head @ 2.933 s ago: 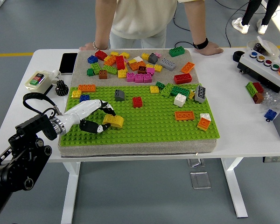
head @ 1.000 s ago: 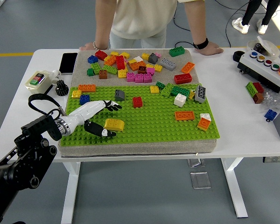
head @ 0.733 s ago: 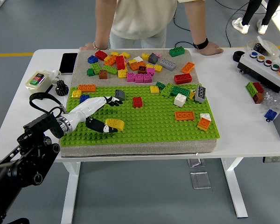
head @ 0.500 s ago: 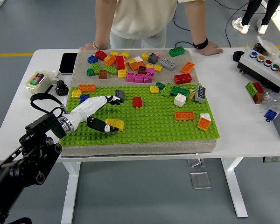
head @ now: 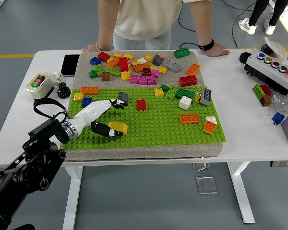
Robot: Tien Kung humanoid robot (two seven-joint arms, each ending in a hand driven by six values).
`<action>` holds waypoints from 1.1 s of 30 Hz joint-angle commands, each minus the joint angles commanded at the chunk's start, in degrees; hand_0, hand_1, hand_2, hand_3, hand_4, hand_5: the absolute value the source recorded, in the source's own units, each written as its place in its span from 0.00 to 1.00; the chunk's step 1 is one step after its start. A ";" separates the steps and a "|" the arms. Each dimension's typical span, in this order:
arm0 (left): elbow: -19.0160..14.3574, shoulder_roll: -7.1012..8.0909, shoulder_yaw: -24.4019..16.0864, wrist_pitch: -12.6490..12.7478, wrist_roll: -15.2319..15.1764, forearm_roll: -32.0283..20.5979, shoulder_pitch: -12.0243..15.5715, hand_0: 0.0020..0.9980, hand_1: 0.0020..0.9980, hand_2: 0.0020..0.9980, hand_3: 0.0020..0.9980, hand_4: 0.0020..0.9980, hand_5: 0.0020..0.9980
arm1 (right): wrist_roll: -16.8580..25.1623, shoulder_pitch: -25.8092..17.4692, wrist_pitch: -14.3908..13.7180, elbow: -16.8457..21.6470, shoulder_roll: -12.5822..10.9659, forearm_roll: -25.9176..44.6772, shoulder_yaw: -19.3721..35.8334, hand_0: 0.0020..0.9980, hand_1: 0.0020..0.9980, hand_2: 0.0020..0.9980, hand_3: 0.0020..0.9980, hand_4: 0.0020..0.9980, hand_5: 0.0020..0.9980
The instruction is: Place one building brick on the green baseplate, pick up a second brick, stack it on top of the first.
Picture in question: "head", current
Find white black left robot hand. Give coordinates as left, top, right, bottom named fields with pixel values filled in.
left=71, top=98, right=129, bottom=138

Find person's right hand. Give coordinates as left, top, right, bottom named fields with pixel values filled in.
left=81, top=44, right=99, bottom=53

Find person's left hand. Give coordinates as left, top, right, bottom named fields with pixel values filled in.
left=201, top=44, right=230, bottom=58

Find yellow curved brick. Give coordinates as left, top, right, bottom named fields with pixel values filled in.
left=108, top=121, right=129, bottom=136

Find red square brick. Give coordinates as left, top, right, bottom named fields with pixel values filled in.
left=97, top=51, right=111, bottom=63
left=136, top=99, right=147, bottom=112

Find orange long brick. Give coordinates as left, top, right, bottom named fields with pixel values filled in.
left=132, top=62, right=151, bottom=74
left=179, top=114, right=201, bottom=125
left=80, top=86, right=99, bottom=95
left=107, top=57, right=120, bottom=69
left=186, top=63, right=201, bottom=76

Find lime green long brick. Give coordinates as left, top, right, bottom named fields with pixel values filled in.
left=165, top=85, right=180, bottom=100
left=104, top=67, right=122, bottom=78

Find dark green long brick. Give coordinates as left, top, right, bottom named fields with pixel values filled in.
left=174, top=88, right=196, bottom=101
left=174, top=47, right=192, bottom=59

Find red long brick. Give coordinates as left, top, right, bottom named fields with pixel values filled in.
left=259, top=84, right=272, bottom=96
left=179, top=75, right=198, bottom=87
left=119, top=57, right=130, bottom=72

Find grey long brick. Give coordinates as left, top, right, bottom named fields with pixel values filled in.
left=200, top=87, right=213, bottom=106
left=163, top=59, right=182, bottom=73

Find green studded baseplate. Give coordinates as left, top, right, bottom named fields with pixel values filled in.
left=60, top=85, right=228, bottom=151

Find orange brick on yellow plate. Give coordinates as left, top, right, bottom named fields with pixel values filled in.
left=203, top=121, right=217, bottom=135

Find black wristwatch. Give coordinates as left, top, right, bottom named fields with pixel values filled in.
left=198, top=38, right=216, bottom=51

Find black smartphone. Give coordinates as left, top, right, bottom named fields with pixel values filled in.
left=60, top=54, right=80, bottom=77

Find black round roll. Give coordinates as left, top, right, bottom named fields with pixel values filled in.
left=239, top=52, right=253, bottom=65

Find black gear wheel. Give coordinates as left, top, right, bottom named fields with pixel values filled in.
left=56, top=81, right=71, bottom=99

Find small white plastic piece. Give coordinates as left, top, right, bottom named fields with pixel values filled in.
left=53, top=71, right=64, bottom=86

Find person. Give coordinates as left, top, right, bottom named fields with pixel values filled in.
left=238, top=0, right=288, bottom=36
left=111, top=0, right=212, bottom=50

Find white control box coloured buttons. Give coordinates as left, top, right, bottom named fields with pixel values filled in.
left=244, top=50, right=288, bottom=96

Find white round lidded container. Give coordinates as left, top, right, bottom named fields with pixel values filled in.
left=253, top=36, right=288, bottom=59

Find grey cushion mat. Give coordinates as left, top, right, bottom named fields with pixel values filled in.
left=60, top=50, right=224, bottom=163

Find clear plastic wrap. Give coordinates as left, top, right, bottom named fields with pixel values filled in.
left=267, top=92, right=288, bottom=113

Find white table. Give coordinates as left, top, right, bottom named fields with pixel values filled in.
left=0, top=49, right=288, bottom=225

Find clear floor plate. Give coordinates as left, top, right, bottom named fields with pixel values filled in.
left=195, top=176, right=218, bottom=195
left=192, top=162, right=212, bottom=172

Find table control panel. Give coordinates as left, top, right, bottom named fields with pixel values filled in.
left=270, top=160, right=288, bottom=168

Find beaded bracelet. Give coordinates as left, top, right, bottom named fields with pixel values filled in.
left=95, top=42, right=112, bottom=52

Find black floor cable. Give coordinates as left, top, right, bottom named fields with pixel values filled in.
left=177, top=9, right=220, bottom=50
left=231, top=0, right=258, bottom=49

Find beige red-green switch box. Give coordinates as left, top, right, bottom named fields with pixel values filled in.
left=25, top=72, right=55, bottom=101

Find blue brick keychain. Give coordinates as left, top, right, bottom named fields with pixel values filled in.
left=271, top=112, right=286, bottom=126

